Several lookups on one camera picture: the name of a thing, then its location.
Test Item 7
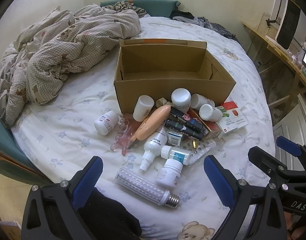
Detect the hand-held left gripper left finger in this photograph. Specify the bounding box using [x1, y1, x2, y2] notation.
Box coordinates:
[21, 156, 104, 240]

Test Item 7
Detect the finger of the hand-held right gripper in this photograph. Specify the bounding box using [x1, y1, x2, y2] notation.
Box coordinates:
[248, 146, 298, 188]
[276, 136, 306, 172]

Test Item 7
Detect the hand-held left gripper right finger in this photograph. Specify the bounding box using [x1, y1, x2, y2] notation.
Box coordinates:
[203, 155, 287, 240]

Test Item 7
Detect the blister pack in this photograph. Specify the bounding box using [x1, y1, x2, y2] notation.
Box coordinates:
[183, 139, 216, 165]

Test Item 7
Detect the white bottle teal label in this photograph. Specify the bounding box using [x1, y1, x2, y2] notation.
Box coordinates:
[160, 145, 192, 166]

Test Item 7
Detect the white medicine box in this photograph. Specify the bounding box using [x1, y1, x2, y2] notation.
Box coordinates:
[215, 107, 249, 140]

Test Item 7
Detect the small white pill bottle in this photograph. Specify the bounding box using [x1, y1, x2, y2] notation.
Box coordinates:
[155, 159, 183, 188]

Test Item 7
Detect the LED corn light bulb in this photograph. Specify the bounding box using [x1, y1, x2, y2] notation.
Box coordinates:
[114, 167, 181, 208]

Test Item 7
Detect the dark red box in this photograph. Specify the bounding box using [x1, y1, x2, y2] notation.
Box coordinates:
[190, 109, 222, 140]

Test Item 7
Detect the pink hair claw clip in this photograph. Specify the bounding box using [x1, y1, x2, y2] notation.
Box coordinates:
[110, 114, 141, 155]

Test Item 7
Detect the white pill bottle red label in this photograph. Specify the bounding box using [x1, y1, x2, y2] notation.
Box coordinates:
[94, 110, 119, 136]

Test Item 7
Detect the small blue white box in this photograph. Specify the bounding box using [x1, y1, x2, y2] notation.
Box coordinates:
[167, 130, 183, 146]

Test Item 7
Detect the green and white box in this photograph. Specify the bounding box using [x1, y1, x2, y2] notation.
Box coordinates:
[215, 106, 233, 118]

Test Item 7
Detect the white bottle green label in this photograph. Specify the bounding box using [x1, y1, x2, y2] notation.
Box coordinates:
[199, 104, 223, 122]

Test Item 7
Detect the white spray bottle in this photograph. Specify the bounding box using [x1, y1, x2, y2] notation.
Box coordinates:
[139, 127, 170, 172]

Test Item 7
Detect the white bottle orange label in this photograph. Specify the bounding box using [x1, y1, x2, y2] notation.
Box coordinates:
[190, 94, 215, 110]

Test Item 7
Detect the peach plastic handheld device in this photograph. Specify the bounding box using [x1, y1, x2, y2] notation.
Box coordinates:
[129, 105, 171, 148]

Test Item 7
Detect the plain white cylinder bottle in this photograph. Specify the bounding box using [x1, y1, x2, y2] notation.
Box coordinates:
[133, 95, 155, 121]

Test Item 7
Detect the wide white jar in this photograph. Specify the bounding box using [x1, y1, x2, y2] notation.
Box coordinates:
[171, 88, 192, 113]

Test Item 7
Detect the cream hair scrunchie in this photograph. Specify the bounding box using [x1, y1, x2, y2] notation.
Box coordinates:
[156, 97, 177, 109]

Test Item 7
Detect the brown cardboard box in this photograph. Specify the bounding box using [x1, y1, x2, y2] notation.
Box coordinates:
[113, 38, 237, 114]

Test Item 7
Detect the person's right hand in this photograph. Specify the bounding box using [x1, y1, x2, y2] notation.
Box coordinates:
[284, 214, 306, 240]

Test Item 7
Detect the white cabinet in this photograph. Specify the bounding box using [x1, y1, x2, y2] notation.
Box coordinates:
[273, 95, 306, 153]

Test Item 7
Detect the black cloth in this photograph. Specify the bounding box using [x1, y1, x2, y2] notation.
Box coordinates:
[78, 187, 142, 240]

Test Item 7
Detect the black and white tower fan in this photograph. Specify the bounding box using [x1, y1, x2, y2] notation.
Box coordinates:
[276, 0, 302, 50]

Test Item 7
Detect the checked beige duvet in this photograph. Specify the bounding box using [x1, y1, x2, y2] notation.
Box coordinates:
[0, 4, 141, 130]

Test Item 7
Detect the grey patterned cloth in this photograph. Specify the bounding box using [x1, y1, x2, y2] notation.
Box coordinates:
[193, 16, 240, 40]

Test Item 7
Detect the black garment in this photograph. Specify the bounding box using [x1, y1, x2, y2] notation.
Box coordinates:
[169, 10, 195, 20]

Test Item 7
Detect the leopard print cloth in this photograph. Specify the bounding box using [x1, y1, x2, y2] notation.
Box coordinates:
[103, 1, 148, 18]

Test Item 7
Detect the wooden wall desk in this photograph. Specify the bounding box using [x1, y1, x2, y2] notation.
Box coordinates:
[242, 21, 306, 90]

